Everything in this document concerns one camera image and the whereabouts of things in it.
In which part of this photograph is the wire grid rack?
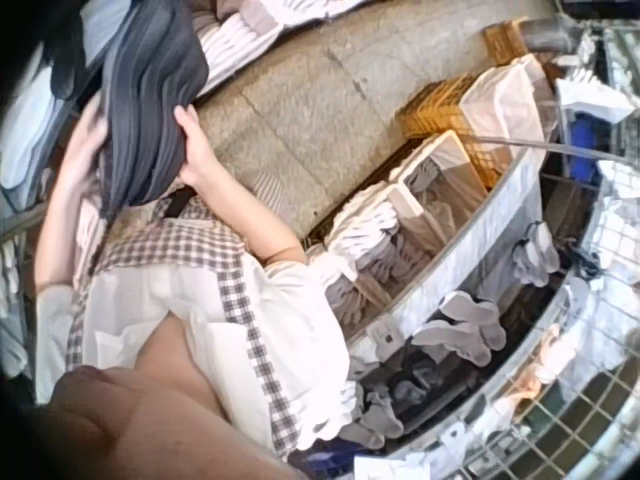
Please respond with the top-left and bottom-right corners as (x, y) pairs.
(349, 9), (640, 480)

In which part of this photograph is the striped grey cloth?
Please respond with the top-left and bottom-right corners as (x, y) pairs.
(251, 166), (297, 214)

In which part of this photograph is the person's left hand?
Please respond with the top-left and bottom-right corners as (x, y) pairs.
(63, 93), (110, 169)

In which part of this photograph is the shelf of blue folded clothes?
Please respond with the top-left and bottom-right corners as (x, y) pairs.
(0, 0), (114, 201)

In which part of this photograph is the pile of striped white clothes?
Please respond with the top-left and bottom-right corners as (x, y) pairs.
(187, 0), (361, 99)

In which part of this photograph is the dark grey pleated garment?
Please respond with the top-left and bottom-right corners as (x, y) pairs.
(97, 0), (211, 224)

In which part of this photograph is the row of hanging white socks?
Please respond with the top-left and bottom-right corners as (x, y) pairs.
(342, 219), (564, 454)

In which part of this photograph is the person's right hand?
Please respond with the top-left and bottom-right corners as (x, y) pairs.
(172, 104), (224, 190)

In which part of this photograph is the display bin of white socks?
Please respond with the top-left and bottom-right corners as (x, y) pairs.
(302, 128), (551, 354)

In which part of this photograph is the large wicker basket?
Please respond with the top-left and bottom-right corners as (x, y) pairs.
(398, 73), (507, 187)

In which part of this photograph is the white cloth in plastic wrap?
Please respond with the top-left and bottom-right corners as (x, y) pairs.
(458, 53), (554, 154)

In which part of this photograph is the black bag strap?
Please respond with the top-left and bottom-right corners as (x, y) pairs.
(163, 191), (197, 220)

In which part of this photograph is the small wicker basket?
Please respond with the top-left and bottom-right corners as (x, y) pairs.
(481, 19), (532, 67)

